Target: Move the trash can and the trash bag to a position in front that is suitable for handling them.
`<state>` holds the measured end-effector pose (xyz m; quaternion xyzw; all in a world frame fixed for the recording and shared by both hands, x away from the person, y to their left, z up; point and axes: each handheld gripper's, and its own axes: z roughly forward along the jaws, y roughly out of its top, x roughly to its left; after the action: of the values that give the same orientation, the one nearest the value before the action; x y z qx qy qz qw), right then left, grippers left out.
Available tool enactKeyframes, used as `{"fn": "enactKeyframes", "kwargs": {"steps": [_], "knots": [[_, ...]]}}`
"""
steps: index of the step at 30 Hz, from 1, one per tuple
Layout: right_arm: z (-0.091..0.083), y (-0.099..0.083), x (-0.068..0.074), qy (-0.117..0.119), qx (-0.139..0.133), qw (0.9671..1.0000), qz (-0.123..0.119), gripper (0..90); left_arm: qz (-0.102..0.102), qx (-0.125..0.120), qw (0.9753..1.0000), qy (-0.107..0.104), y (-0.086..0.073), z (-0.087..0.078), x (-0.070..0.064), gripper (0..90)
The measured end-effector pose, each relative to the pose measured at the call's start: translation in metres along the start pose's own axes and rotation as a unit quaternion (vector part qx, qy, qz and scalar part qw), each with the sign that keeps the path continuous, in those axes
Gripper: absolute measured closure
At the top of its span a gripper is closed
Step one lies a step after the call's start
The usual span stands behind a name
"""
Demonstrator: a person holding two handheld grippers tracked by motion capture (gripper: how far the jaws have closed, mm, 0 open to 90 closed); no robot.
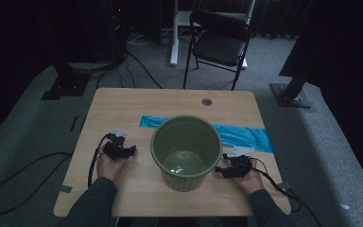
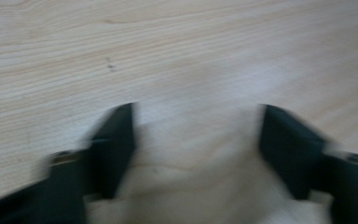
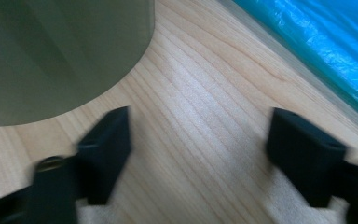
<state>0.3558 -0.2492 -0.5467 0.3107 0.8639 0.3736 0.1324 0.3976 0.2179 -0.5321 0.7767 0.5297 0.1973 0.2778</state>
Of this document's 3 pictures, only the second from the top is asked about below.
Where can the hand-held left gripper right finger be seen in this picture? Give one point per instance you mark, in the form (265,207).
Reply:
(289,146)

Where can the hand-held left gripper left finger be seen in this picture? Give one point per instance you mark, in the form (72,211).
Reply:
(113,149)

